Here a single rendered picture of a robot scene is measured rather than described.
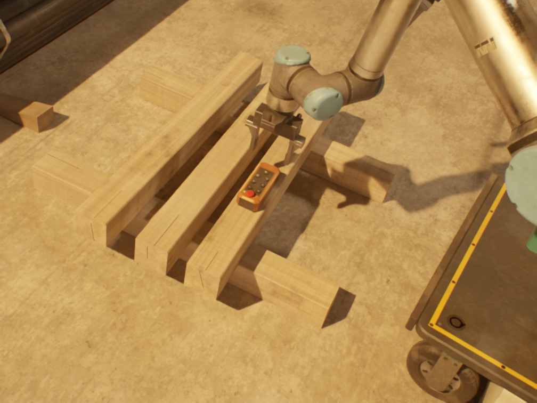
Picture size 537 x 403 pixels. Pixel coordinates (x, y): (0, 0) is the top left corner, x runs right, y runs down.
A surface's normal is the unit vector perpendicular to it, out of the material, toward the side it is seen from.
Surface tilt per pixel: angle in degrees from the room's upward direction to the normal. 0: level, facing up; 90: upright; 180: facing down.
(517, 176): 92
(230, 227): 0
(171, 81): 0
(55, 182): 90
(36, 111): 14
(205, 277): 90
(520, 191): 92
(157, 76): 0
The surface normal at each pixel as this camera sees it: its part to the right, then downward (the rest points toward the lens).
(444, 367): -0.53, 0.53
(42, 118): 0.88, 0.42
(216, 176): 0.15, -0.71
